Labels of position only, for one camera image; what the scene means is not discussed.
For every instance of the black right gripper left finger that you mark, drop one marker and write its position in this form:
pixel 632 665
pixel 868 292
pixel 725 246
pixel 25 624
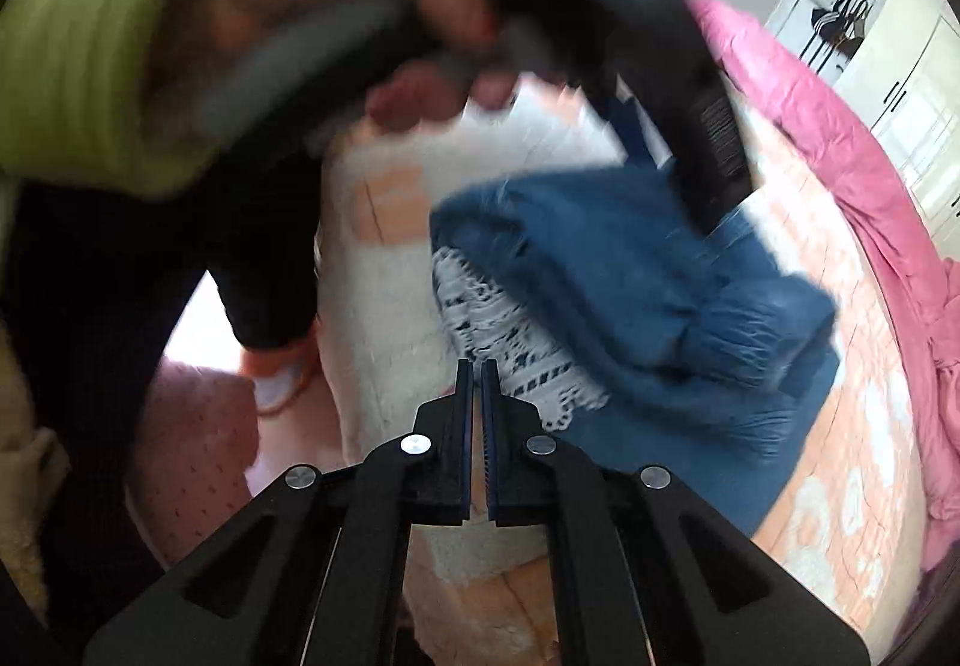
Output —
pixel 310 570

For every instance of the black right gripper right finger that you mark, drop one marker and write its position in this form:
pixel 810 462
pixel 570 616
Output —
pixel 643 570

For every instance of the blue denim pants lace hem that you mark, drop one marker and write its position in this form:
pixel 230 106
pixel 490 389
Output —
pixel 639 338

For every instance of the green sleeve forearm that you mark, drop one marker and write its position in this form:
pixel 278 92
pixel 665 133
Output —
pixel 73 75

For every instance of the pink floor rug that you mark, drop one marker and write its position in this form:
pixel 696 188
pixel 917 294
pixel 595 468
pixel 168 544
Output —
pixel 197 436

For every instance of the foot in orange slipper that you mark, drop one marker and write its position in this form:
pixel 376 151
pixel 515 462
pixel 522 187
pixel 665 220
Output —
pixel 279 376

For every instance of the pink duvet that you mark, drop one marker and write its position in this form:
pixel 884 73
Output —
pixel 919 286

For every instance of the bags hanging on door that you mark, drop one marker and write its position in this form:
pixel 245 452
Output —
pixel 838 29

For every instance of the white wardrobe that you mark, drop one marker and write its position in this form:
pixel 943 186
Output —
pixel 903 85

